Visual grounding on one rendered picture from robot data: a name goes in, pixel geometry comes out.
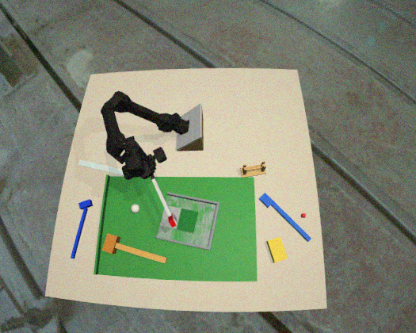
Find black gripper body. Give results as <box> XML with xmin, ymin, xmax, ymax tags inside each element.
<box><xmin>122</xmin><ymin>147</ymin><xmax>167</xmax><ymax>180</ymax></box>

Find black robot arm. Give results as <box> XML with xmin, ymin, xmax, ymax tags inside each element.
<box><xmin>101</xmin><ymin>91</ymin><xmax>189</xmax><ymax>179</ymax></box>

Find red putter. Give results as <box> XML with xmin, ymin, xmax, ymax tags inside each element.
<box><xmin>151</xmin><ymin>175</ymin><xmax>178</xmax><ymax>228</ymax></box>

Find green mat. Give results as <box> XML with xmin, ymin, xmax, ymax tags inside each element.
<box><xmin>98</xmin><ymin>177</ymin><xmax>258</xmax><ymax>281</ymax></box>

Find orange putter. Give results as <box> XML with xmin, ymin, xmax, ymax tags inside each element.
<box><xmin>102</xmin><ymin>233</ymin><xmax>167</xmax><ymax>263</ymax></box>

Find white golf ball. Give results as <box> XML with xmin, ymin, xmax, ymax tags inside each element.
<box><xmin>131</xmin><ymin>204</ymin><xmax>140</xmax><ymax>212</ymax></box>

